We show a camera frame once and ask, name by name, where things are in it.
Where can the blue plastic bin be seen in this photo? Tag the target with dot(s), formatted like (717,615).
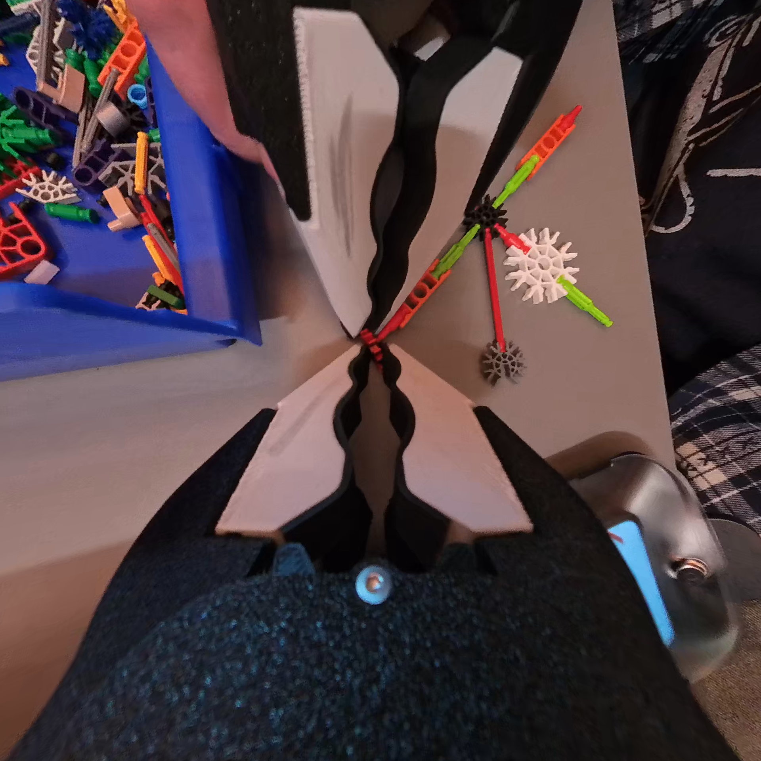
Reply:
(208,238)

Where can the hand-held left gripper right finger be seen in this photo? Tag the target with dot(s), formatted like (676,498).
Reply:
(464,469)

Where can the long red plastic rod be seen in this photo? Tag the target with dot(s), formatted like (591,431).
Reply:
(494,291)

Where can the small red toothed connector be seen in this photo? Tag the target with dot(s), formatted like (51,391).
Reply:
(371,345)

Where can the dark printed t-shirt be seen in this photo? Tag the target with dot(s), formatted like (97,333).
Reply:
(713,267)

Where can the pile of colourful toy pieces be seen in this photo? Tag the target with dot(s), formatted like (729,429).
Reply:
(89,148)

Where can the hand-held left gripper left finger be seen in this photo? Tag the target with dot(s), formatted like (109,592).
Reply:
(291,469)

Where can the person's right hand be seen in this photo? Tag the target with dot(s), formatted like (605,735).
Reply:
(178,47)

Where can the round stand base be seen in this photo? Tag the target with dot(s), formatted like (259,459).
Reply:
(740,559)

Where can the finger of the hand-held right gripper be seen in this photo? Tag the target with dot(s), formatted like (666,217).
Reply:
(464,154)
(324,148)

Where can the orange plastic connector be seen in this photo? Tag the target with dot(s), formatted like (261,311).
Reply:
(422,291)
(550,140)

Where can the black hub connector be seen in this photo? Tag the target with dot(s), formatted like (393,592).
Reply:
(484,213)

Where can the short red plastic rod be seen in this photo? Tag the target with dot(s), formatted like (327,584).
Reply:
(389,326)
(572,113)
(514,238)

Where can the white snowflake connector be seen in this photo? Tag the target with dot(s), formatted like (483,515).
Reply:
(541,264)

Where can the green plastic rod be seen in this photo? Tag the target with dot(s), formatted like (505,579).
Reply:
(455,255)
(514,181)
(585,303)

